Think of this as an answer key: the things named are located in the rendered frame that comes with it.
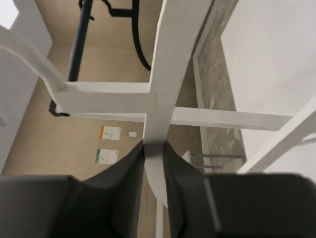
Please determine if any black clothes hanger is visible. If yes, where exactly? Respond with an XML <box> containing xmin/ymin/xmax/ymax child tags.
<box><xmin>78</xmin><ymin>0</ymin><xmax>152</xmax><ymax>71</ymax></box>

